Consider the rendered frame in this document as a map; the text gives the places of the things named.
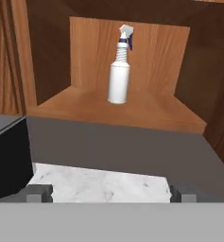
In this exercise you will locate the open wooden cabinet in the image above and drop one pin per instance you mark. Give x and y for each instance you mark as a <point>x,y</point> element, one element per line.
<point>123,104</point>

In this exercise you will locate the white spray bottle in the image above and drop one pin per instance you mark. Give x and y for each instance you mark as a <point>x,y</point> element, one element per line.
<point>119,82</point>

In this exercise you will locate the wooden cabinet door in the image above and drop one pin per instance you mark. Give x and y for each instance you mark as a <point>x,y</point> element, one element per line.
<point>6,56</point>

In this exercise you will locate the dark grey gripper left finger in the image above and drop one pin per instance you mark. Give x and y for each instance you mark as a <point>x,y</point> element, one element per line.
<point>37,193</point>

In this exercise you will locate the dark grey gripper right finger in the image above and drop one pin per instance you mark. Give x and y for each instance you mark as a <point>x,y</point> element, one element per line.
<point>183,193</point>

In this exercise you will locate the black microwave oven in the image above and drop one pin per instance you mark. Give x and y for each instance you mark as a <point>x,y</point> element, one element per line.
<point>8,157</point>

